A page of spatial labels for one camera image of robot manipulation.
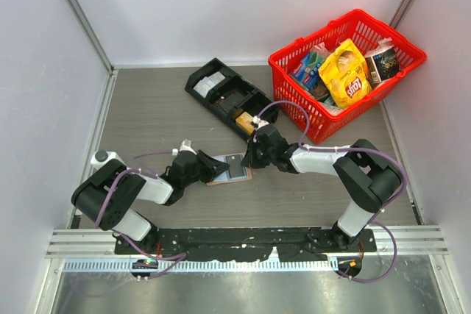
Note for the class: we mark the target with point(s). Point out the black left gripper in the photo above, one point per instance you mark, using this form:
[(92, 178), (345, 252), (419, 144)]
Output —
[(213, 167)]

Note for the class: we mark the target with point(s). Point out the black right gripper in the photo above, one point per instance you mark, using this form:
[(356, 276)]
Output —
[(249, 159)]

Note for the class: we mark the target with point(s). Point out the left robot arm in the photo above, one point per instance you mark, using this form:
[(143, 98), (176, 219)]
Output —
[(106, 197)]

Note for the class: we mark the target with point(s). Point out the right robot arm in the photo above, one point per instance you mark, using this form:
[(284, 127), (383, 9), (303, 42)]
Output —
[(371, 178)]

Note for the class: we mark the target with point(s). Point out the gold card in tray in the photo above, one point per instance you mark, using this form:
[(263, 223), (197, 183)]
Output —
[(244, 121)]

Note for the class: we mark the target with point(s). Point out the white cards in tray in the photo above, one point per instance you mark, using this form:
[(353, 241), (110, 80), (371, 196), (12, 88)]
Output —
[(203, 86)]

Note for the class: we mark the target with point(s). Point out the red plastic shopping basket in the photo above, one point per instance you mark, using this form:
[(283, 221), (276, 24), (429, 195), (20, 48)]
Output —
[(324, 120)]

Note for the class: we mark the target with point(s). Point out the black compartment tray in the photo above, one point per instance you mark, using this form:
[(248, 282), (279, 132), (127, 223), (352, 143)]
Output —
[(234, 95)]

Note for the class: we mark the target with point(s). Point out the white clear plastic packet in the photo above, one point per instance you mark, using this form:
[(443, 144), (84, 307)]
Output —
[(333, 109)]

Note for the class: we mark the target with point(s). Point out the dark brown packet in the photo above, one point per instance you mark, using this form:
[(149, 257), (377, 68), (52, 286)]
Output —
[(320, 91)]

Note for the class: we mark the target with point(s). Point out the blue sponge pack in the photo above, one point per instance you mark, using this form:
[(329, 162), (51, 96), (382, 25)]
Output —
[(306, 74)]

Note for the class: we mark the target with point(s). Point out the white box device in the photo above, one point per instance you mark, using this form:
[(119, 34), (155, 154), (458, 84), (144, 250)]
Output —
[(101, 157)]

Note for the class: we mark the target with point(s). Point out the yellow chips bag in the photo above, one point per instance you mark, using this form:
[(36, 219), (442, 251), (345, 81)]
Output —
[(345, 74)]

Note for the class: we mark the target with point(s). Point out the black round can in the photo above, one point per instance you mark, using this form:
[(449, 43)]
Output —
[(382, 63)]

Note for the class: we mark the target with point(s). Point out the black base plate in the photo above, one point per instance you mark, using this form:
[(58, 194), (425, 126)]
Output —
[(245, 245)]

